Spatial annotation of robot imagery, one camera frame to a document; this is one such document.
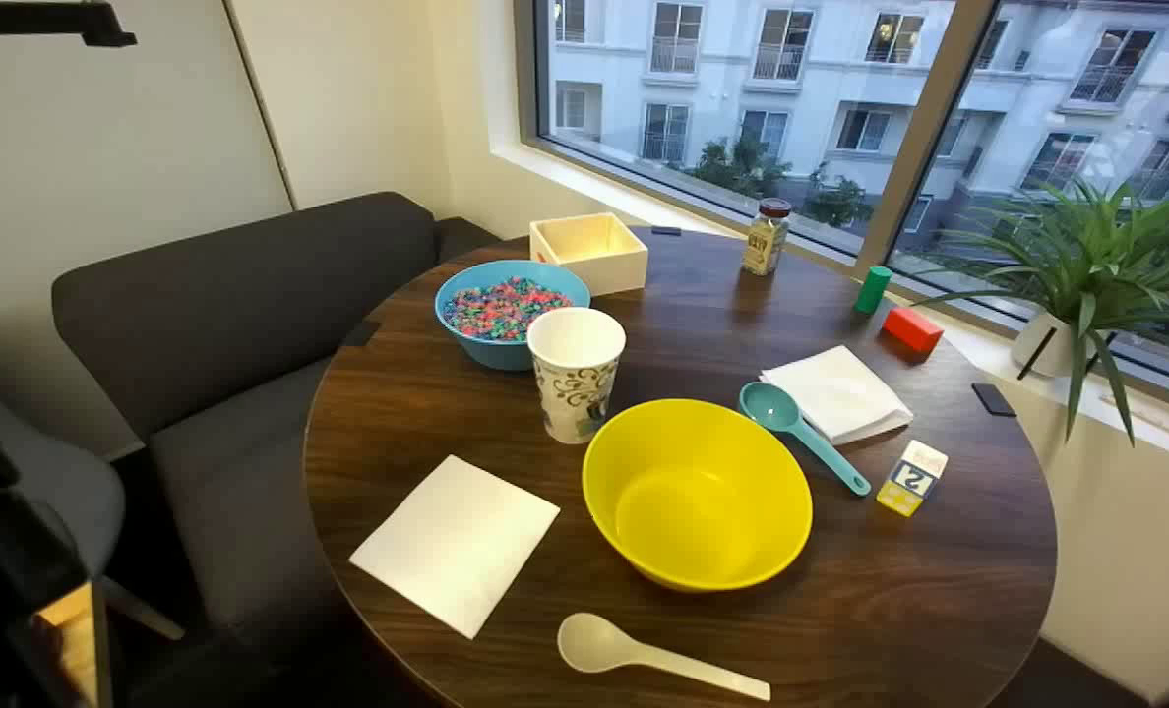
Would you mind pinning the white paper sheet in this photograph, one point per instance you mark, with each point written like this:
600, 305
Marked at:
457, 544

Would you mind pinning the patterned paper cup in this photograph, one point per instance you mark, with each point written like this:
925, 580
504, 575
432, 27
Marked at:
575, 362

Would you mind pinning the glass jar with dark lid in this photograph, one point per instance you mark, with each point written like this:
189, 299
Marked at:
764, 238

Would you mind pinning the wooden side cabinet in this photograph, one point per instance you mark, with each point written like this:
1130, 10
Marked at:
82, 645

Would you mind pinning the blue bowl of colourful beads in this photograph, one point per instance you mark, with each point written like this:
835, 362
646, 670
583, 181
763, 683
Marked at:
486, 306

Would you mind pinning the dark grey sofa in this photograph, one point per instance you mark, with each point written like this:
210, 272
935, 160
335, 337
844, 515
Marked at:
210, 346

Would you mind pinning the black table clamp pad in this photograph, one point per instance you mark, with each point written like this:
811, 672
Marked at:
992, 397

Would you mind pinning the yellow and white small box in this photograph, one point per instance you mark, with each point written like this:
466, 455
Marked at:
911, 480

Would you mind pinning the yellow plastic bowl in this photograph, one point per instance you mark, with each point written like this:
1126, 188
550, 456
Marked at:
700, 497

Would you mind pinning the teal measuring scoop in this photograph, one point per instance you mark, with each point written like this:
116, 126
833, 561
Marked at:
781, 415

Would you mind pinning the red block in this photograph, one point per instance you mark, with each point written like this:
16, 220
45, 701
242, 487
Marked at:
911, 331

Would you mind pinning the folded white napkin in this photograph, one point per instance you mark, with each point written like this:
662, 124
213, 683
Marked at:
839, 396

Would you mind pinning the green block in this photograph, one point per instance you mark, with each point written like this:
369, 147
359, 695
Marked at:
872, 287

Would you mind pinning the potted green plant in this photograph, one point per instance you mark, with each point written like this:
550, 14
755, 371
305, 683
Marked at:
1087, 257

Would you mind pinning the white wooden box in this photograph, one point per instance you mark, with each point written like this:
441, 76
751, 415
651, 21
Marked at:
600, 247

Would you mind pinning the grey chair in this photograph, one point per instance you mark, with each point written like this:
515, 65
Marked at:
59, 520

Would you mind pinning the black camera stand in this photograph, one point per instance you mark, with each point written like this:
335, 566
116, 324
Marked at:
94, 21

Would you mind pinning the white plastic spoon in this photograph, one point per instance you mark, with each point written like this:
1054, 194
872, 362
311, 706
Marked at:
593, 641

